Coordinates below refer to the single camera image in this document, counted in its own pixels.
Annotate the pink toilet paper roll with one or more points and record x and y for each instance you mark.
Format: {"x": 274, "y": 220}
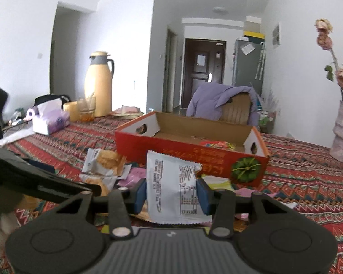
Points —
{"x": 31, "y": 113}

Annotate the white folded umbrella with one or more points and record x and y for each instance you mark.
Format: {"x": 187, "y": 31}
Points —
{"x": 261, "y": 60}

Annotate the grey refrigerator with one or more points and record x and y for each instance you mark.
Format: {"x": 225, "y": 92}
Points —
{"x": 245, "y": 68}

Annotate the red cardboard box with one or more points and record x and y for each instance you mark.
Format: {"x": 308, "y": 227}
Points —
{"x": 188, "y": 155}

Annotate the pink snack packet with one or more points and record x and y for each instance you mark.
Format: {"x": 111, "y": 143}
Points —
{"x": 263, "y": 197}
{"x": 131, "y": 177}

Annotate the white oat crisp packet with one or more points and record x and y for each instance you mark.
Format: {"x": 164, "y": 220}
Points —
{"x": 105, "y": 161}
{"x": 98, "y": 181}

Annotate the white snack packet black print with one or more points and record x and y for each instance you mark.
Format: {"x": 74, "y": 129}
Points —
{"x": 165, "y": 182}

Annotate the brown wooden chair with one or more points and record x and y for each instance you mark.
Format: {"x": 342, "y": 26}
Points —
{"x": 237, "y": 110}

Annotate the stack of red snack bags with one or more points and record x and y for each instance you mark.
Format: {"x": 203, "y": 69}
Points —
{"x": 127, "y": 111}

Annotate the yellow box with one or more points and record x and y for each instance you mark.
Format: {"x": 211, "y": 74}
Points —
{"x": 254, "y": 35}

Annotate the white plastic sheet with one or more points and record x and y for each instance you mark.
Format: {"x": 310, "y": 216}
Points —
{"x": 14, "y": 138}

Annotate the colourful red snack packet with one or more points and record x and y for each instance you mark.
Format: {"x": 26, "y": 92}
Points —
{"x": 217, "y": 144}

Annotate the yellow thermos jug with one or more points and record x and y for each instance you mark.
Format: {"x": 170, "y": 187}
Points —
{"x": 98, "y": 88}

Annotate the round yellow container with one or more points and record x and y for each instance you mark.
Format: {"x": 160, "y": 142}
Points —
{"x": 71, "y": 111}

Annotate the green and white snack packet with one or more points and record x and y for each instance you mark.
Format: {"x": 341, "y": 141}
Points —
{"x": 220, "y": 183}

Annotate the dark brown door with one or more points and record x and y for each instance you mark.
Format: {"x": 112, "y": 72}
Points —
{"x": 190, "y": 77}

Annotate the black bag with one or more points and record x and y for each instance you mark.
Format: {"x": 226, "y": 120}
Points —
{"x": 50, "y": 97}

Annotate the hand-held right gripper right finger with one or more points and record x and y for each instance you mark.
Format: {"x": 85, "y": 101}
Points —
{"x": 204, "y": 197}

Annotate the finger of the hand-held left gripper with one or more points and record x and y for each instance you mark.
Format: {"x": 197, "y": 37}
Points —
{"x": 17, "y": 162}
{"x": 54, "y": 188}

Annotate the drinking glass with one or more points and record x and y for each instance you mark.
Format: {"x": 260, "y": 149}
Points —
{"x": 86, "y": 110}

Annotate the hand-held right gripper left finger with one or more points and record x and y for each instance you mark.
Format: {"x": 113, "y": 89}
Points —
{"x": 140, "y": 195}

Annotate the purple tissue pack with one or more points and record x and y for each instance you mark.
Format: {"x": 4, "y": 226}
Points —
{"x": 50, "y": 120}

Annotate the purple jacket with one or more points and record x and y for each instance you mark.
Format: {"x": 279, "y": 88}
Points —
{"x": 205, "y": 100}

